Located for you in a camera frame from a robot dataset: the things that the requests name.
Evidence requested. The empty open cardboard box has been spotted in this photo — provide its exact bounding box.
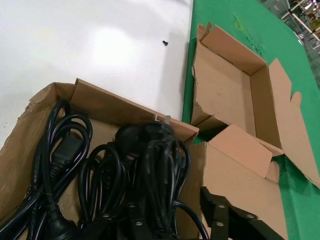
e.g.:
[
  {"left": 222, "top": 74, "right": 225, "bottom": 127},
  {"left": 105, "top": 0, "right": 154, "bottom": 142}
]
[{"left": 190, "top": 21, "right": 320, "bottom": 190}]

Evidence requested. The clear plastic wrapper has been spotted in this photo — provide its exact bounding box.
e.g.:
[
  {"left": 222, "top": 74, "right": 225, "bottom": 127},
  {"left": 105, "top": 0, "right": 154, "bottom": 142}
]
[{"left": 246, "top": 36, "right": 264, "bottom": 54}]

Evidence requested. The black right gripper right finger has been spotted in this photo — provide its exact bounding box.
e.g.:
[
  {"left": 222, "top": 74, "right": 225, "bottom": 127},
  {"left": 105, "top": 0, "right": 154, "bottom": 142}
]
[{"left": 200, "top": 186, "right": 285, "bottom": 240}]

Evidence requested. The black power cable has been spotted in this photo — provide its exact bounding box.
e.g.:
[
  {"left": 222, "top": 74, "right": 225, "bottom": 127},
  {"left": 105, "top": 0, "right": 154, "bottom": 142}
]
[
  {"left": 0, "top": 99, "right": 94, "bottom": 240},
  {"left": 79, "top": 114, "right": 208, "bottom": 240}
]

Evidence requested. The torn open cardboard box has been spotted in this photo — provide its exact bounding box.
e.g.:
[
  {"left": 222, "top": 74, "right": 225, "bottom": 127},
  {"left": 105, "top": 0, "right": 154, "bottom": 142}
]
[{"left": 0, "top": 77, "right": 290, "bottom": 240}]

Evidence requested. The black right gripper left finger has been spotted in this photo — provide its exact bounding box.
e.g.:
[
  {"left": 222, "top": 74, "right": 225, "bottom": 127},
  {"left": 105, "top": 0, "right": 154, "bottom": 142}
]
[{"left": 82, "top": 201, "right": 152, "bottom": 240}]

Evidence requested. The green table cloth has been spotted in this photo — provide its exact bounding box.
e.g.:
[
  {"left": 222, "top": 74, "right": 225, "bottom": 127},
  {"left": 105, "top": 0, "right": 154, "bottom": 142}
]
[{"left": 181, "top": 0, "right": 320, "bottom": 240}]

